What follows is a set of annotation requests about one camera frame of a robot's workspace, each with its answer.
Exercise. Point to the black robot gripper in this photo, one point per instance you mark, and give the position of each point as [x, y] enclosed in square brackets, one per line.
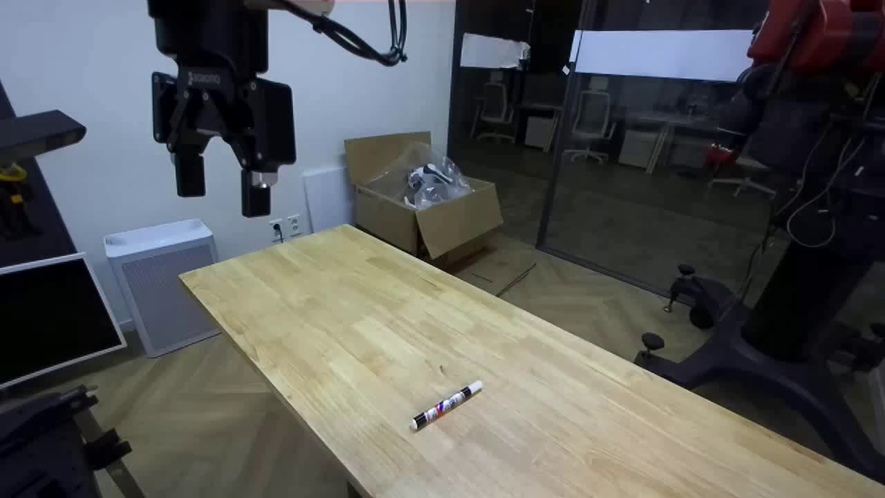
[218, 54]

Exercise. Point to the white marker with black cap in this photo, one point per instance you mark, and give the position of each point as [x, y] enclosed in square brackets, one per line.
[444, 406]

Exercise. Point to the white air purifier unit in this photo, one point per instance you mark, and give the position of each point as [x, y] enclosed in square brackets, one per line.
[148, 268]

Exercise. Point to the open cardboard box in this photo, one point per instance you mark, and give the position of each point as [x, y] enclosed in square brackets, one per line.
[435, 234]

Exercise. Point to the clear plastic packing bag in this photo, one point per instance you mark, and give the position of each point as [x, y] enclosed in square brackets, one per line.
[423, 185]

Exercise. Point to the flat cardboard sheet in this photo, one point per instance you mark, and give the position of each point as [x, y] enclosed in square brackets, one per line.
[498, 263]

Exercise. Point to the red and black robot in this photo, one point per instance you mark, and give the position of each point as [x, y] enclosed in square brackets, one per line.
[807, 110]

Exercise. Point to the white wall power outlet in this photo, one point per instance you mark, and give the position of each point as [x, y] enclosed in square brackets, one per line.
[287, 229]

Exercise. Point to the white board against wall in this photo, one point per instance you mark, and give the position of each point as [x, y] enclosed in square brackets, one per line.
[328, 197]

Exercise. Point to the black camera on stand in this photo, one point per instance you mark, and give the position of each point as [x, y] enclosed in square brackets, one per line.
[36, 133]

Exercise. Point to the black monitor with white frame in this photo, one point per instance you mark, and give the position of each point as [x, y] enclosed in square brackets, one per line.
[52, 316]

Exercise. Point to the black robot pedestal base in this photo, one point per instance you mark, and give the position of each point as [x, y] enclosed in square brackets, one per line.
[781, 344]

